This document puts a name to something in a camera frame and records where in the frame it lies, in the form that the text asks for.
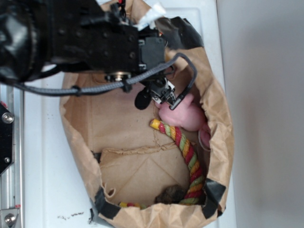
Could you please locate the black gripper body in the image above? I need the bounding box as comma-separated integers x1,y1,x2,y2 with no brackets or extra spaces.
105,37,171,94

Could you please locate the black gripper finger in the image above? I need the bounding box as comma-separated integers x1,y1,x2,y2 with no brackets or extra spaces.
134,91,152,110
152,84,176,107

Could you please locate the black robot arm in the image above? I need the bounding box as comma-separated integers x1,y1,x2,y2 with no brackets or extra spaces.
0,0,181,109

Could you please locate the pink plush toy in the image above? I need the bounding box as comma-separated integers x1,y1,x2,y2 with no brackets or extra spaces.
155,94,211,151

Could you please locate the brown paper bag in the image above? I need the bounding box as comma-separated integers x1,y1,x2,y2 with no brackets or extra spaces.
60,17,234,228

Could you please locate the dark fuzzy ball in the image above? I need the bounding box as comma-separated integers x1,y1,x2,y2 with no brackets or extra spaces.
154,185,186,204

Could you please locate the grey braided cable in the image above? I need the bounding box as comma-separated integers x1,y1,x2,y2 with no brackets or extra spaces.
11,52,198,110

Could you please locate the multicolour rope toy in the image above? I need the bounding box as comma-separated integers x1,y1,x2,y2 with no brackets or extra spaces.
118,118,205,209

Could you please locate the black metal bracket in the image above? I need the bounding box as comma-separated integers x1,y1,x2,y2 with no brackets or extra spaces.
0,101,15,175

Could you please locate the aluminium frame rail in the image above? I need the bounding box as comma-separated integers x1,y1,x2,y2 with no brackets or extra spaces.
0,85,24,228

